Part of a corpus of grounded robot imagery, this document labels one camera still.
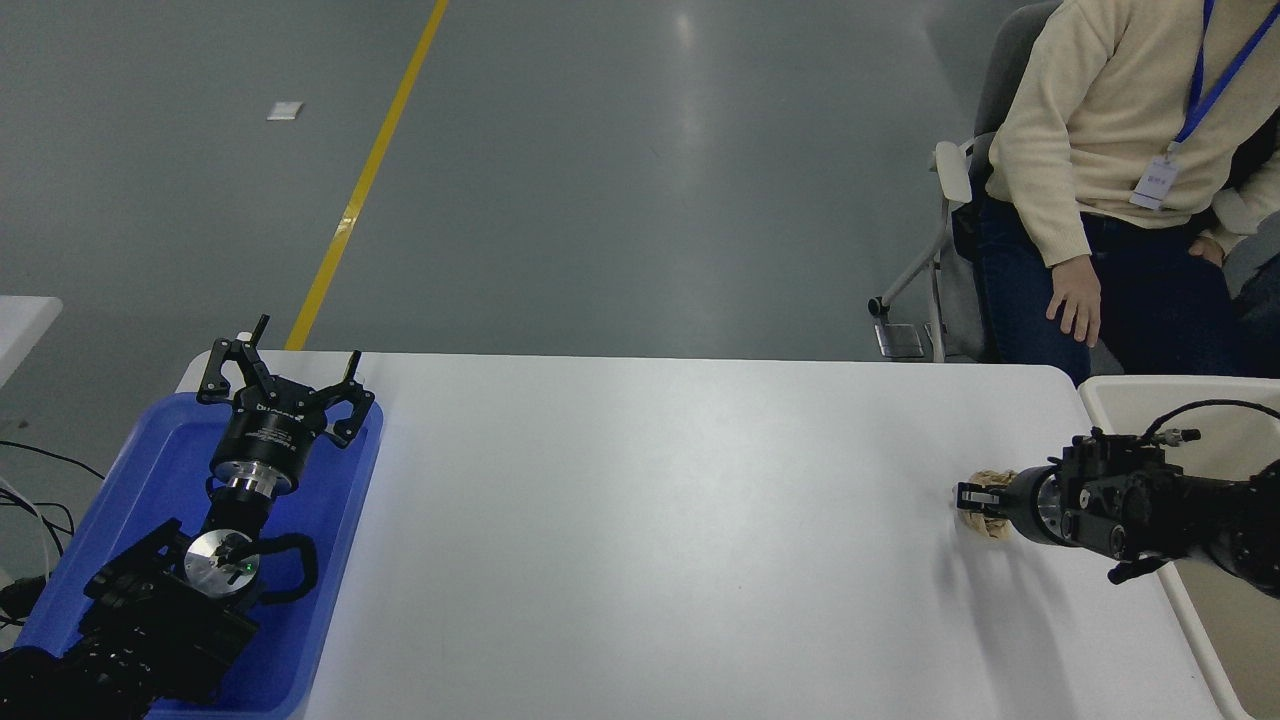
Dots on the right gripper black drum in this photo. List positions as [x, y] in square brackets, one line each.
[1025, 503]

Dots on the left gripper black drum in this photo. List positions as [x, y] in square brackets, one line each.
[270, 425]

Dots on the tan paper ball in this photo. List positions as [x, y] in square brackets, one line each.
[990, 530]

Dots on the person's right forearm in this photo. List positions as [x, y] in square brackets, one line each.
[1035, 205]

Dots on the person's left forearm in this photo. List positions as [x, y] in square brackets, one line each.
[1245, 210]

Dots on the person's right hand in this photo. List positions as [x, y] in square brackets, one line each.
[1078, 295]

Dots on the person's left hand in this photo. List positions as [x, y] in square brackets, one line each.
[1208, 250]

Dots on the blue plastic tray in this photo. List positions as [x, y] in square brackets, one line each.
[165, 470]

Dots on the large pale bin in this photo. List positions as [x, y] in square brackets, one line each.
[1150, 400]

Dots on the white side table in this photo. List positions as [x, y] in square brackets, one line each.
[22, 325]

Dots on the white paper scrap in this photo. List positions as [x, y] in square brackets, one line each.
[285, 111]

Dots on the white id badge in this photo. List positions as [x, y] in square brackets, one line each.
[1153, 183]

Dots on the grey office chair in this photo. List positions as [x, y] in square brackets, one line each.
[1005, 80]

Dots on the person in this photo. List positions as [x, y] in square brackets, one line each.
[1100, 90]

